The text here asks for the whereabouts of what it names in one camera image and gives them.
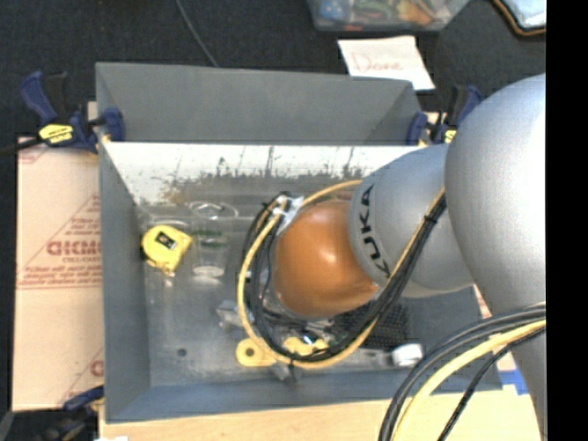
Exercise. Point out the yellow plastic tool with hole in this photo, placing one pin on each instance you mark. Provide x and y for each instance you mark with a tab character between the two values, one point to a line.
249	353

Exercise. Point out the black ribbed mat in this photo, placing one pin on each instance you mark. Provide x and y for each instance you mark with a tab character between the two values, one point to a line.
390	331

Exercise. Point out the white and grey small object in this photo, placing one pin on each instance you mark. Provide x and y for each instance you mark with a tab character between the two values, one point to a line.
408	354

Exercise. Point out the clear plastic cup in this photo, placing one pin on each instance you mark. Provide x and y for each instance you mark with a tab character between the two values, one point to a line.
210	255

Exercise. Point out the yellow tape measure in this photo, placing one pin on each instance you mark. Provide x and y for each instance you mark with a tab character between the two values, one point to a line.
164	242

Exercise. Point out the brown cardboard board red print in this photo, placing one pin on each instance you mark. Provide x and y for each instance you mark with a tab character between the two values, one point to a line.
55	320

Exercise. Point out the grey metal bin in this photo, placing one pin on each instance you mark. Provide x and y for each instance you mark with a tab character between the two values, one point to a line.
184	108

